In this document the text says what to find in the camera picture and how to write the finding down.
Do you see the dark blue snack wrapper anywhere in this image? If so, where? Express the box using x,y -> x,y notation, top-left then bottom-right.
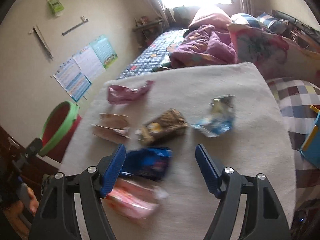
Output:
120,147 -> 172,181

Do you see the white blue snack bag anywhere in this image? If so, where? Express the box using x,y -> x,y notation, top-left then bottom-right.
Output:
191,95 -> 235,138

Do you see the person left hand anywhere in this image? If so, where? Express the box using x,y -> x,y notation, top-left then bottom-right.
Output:
10,183 -> 39,235

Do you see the red bin green rim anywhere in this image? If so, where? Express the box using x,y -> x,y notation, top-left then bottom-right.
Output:
39,101 -> 82,163

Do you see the white towel mat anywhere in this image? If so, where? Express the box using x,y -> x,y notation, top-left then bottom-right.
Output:
60,63 -> 296,239

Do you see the gold brown snack wrapper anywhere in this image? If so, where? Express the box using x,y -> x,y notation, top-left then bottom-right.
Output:
136,108 -> 189,146

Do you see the blue learning chart poster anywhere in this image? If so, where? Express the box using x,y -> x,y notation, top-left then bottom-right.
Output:
53,57 -> 92,102

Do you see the pink crumpled wrapper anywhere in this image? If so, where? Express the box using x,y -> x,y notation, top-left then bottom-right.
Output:
107,80 -> 155,105

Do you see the white learning chart poster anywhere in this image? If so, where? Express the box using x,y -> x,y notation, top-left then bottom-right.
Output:
73,46 -> 105,82

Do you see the blue yellow toy box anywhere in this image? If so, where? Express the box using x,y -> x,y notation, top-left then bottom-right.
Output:
300,105 -> 320,169

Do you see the checkered patchwork blanket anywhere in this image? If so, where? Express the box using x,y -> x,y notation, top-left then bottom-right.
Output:
267,77 -> 319,210

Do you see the green number chart poster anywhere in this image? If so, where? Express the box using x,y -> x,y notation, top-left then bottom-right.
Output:
89,35 -> 118,69

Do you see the blue plaid bed sheet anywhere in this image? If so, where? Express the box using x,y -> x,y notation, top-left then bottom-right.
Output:
117,29 -> 187,80

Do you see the purple pink quilt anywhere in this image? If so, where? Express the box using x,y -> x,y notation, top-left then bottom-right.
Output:
170,12 -> 238,68

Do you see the floral pink blanket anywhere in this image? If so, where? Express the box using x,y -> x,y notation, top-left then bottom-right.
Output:
227,23 -> 298,81

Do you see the small cluttered side table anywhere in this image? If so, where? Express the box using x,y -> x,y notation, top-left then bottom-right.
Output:
132,16 -> 163,49

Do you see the blue plaid pillow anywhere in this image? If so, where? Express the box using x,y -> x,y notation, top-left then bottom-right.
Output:
231,13 -> 289,35

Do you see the wooden headboard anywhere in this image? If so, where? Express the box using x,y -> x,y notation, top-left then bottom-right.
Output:
271,10 -> 319,53

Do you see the metal wall bracket bar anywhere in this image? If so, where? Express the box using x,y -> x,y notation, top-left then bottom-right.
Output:
61,16 -> 89,36

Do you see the green box on wall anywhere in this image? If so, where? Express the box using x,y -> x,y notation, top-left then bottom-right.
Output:
47,0 -> 65,16

